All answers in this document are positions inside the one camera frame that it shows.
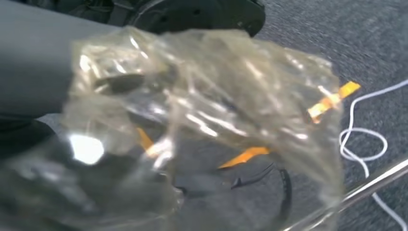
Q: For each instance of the black robot foot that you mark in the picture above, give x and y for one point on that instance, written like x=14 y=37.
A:
x=191 y=16

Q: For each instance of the steel workbench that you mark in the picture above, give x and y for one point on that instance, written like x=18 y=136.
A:
x=382 y=175

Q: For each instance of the clear plastic hand cover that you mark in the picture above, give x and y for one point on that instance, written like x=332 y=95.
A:
x=255 y=79

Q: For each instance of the yellow floor tape mark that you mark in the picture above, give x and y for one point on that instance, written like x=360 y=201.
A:
x=349 y=86

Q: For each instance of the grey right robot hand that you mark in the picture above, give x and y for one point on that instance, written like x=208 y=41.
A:
x=35 y=63

